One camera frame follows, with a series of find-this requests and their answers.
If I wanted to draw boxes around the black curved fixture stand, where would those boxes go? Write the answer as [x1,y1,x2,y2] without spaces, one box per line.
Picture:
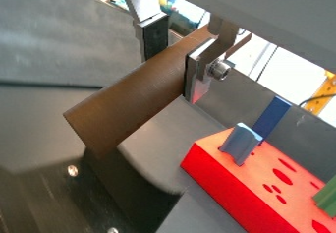
[0,144,182,233]

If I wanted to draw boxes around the grey-blue notched peg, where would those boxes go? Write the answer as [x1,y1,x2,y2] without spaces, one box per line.
[218,123,264,166]

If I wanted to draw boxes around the brown oval cylinder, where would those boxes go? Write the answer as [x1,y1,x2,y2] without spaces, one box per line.
[62,28,210,158]

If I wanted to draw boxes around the red foam hole board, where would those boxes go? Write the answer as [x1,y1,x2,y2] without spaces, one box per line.
[181,130,336,233]

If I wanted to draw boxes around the dark blue square peg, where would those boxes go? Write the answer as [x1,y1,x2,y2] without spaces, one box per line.
[252,96,292,144]

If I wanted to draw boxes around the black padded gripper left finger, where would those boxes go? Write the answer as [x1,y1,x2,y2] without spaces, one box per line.
[125,0,168,61]

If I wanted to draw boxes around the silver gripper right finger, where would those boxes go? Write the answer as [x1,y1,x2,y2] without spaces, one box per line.
[182,15,238,103]

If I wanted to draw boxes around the green star peg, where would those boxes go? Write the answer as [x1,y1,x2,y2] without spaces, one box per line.
[312,175,336,218]

